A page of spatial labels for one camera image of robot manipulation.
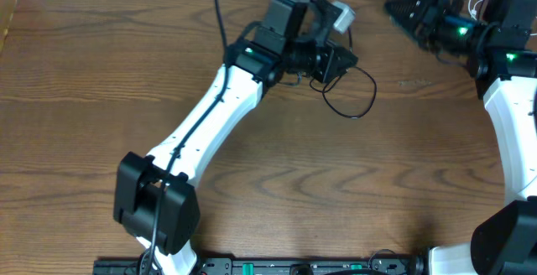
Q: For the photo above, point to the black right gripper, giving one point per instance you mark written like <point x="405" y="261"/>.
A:
<point x="429" y="21"/>

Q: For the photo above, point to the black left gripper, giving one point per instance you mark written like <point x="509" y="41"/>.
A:
<point x="331" y="63"/>

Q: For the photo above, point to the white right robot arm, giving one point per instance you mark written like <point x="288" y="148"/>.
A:
<point x="504" y="71"/>

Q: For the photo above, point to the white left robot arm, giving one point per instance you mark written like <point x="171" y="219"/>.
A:
<point x="155" y="196"/>

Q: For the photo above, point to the cardboard box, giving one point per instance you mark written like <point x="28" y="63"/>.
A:
<point x="7" y="8"/>

